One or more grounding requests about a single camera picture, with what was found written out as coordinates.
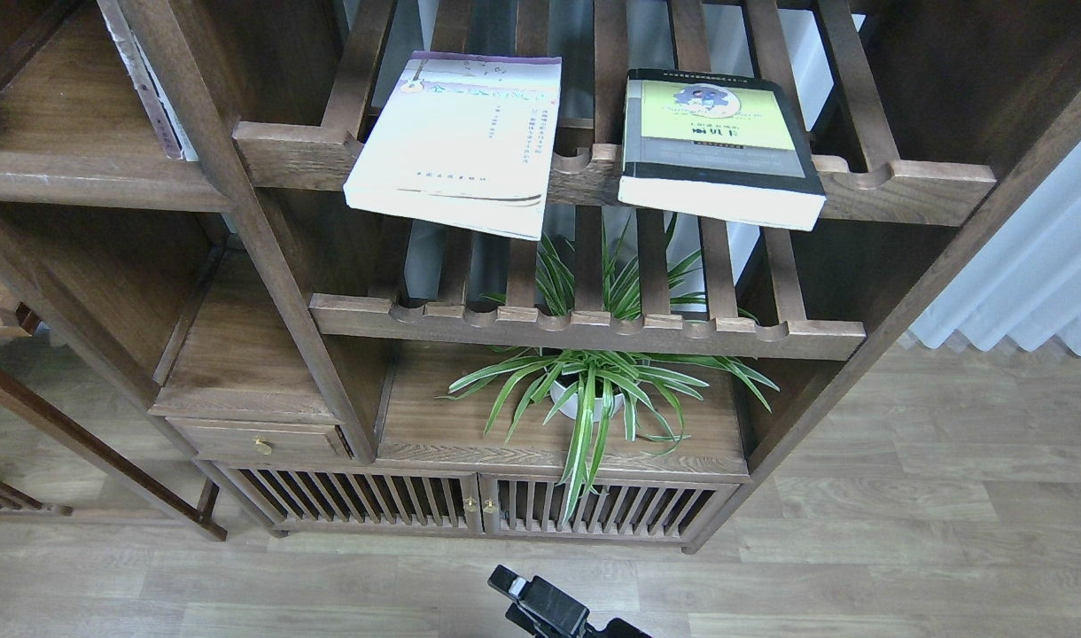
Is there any green spider plant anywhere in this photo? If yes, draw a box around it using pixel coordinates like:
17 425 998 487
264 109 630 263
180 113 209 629
439 235 780 524

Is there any brass drawer knob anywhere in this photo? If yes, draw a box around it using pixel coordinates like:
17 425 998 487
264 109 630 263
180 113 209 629
253 437 273 455

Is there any white curtain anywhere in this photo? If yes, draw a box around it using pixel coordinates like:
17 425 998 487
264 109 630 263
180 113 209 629
906 141 1081 356

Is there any thick green black book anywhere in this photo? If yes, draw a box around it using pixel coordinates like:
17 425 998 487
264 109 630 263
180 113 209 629
618 68 827 231

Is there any dark wooden bookshelf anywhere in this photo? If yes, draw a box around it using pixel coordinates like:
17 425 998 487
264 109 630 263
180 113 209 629
0 1 1081 553

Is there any worn upright book spine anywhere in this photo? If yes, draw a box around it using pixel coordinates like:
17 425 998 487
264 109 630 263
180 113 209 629
97 0 198 161

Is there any white plant pot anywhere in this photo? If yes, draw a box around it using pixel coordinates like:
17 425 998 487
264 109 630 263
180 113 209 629
549 372 625 423

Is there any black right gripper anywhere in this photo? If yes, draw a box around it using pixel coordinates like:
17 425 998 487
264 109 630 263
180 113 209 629
488 564 648 637

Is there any white paperback book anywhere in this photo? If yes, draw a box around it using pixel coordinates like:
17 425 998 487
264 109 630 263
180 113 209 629
343 51 562 241

